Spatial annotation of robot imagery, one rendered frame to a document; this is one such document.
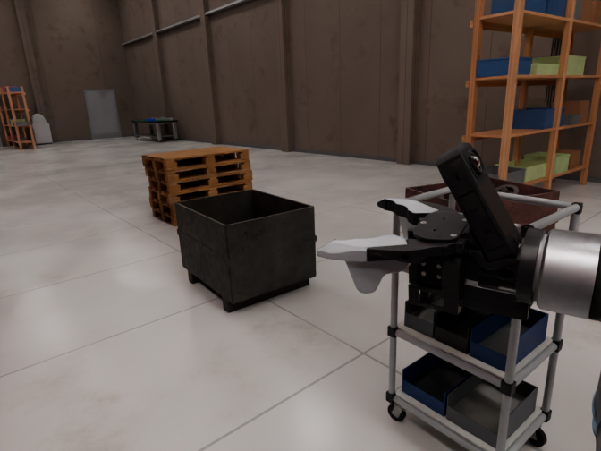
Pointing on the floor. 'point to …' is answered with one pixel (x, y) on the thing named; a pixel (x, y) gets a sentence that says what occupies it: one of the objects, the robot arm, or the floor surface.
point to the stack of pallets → (194, 176)
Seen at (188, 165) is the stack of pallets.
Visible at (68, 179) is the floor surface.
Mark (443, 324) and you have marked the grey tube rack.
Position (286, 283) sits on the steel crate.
